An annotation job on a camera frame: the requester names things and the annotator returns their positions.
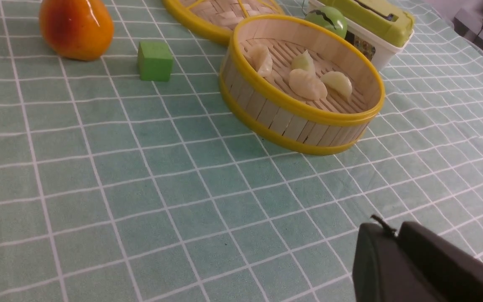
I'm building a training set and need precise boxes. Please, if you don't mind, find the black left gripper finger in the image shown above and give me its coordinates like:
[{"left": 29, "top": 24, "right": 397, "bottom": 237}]
[{"left": 352, "top": 215, "right": 483, "bottom": 302}]

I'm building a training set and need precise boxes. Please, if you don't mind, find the pale yellow dumpling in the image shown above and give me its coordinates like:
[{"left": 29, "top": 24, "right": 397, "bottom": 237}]
[{"left": 320, "top": 71, "right": 353, "bottom": 98}]

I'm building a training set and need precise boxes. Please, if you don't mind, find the beige dumpling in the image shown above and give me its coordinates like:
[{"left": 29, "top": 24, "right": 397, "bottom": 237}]
[{"left": 288, "top": 69, "right": 328, "bottom": 102}]

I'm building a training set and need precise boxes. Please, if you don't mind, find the pale green dumpling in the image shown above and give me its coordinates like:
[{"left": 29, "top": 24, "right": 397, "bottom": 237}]
[{"left": 290, "top": 50, "right": 316, "bottom": 76}]

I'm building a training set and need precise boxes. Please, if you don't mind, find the white dumpling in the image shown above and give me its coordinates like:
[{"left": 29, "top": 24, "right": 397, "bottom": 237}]
[{"left": 247, "top": 44, "right": 273, "bottom": 77}]

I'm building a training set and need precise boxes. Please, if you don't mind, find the bamboo steamer tray yellow rim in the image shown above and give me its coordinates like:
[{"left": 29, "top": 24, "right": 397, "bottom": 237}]
[{"left": 218, "top": 15, "right": 386, "bottom": 155}]

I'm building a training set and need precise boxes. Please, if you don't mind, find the woven bamboo steamer lid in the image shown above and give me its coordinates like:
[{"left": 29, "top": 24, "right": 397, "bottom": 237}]
[{"left": 162, "top": 0, "right": 284, "bottom": 46}]

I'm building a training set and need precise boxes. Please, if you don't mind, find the green lidded white box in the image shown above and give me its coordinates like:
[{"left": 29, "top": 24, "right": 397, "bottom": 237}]
[{"left": 304, "top": 0, "right": 415, "bottom": 70}]

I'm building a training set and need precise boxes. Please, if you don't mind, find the green apple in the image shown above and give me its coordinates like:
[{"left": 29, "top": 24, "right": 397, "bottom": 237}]
[{"left": 304, "top": 6, "right": 348, "bottom": 39}]

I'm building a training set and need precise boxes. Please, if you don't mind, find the green checkered tablecloth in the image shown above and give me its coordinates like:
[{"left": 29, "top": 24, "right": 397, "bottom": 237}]
[{"left": 0, "top": 0, "right": 483, "bottom": 302}]

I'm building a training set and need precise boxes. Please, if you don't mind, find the green cube block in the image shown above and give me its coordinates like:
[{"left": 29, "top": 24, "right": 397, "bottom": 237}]
[{"left": 138, "top": 40, "right": 174, "bottom": 82}]

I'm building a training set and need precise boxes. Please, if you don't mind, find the orange red pear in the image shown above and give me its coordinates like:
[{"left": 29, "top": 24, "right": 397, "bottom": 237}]
[{"left": 39, "top": 0, "right": 114, "bottom": 61}]

